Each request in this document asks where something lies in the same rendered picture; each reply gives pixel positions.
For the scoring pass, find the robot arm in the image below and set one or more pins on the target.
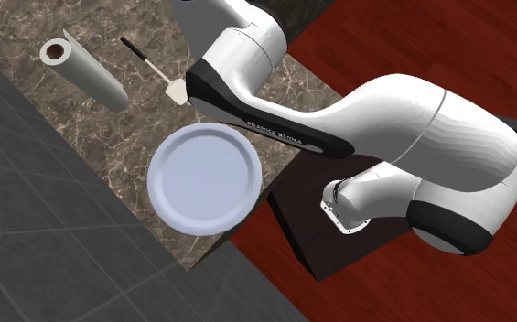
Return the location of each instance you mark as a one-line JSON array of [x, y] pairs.
[[387, 129]]

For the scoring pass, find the pale blue plate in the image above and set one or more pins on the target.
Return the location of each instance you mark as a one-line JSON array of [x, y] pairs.
[[204, 178]]

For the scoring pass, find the dark robot stand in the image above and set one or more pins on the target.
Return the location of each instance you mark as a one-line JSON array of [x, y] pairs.
[[311, 214]]

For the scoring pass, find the white paper towel roll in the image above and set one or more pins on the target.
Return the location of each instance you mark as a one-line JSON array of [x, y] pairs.
[[89, 76]]

